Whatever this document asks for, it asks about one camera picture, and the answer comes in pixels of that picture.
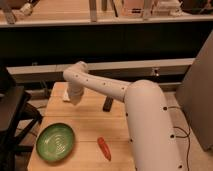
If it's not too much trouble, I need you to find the grey cabinet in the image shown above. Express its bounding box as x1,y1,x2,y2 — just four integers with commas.
175,30,213,151

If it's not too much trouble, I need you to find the green ribbed plate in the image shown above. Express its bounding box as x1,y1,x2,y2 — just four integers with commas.
36,123,75,163

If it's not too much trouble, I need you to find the black rectangular block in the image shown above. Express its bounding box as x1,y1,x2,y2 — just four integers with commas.
102,97,113,112

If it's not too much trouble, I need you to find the black side cart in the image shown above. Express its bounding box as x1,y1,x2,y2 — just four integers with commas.
0,64,42,171

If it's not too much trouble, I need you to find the orange carrot toy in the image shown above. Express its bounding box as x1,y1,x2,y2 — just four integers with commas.
97,137,111,161

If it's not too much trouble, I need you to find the black cable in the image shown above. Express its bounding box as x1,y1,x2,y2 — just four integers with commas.
166,105,192,171

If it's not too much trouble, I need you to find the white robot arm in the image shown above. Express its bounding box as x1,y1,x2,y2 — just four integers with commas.
63,61,184,171

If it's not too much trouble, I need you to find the grey metal rail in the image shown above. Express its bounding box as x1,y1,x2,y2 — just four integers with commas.
8,58,194,83

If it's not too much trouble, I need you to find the white sponge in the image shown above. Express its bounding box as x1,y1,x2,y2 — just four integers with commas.
62,89,70,102

